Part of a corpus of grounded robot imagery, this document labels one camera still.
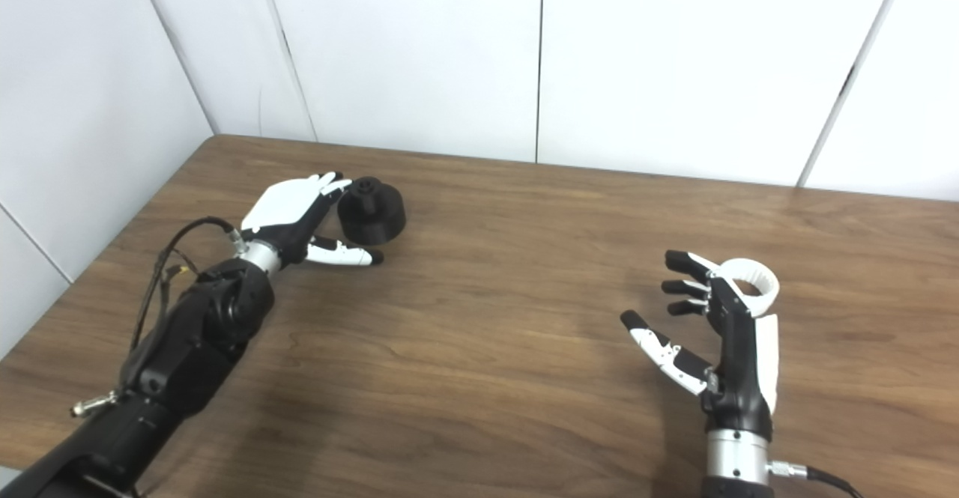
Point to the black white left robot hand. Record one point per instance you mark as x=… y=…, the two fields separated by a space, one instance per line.
x=281 y=202

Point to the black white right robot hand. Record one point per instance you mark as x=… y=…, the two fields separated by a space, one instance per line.
x=738 y=378

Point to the round black stepped part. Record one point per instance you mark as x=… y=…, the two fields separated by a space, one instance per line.
x=374 y=217

